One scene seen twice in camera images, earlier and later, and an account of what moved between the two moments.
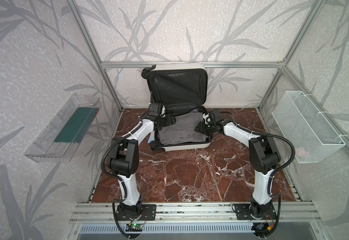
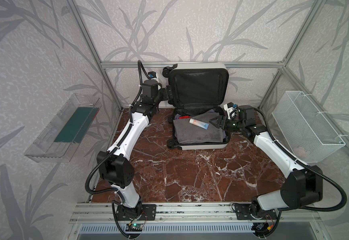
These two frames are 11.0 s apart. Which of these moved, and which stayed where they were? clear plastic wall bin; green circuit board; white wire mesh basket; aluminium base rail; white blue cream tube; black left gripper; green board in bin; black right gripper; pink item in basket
Moved: black right gripper; black left gripper; white blue cream tube
Stayed: green circuit board; pink item in basket; clear plastic wall bin; aluminium base rail; green board in bin; white wire mesh basket
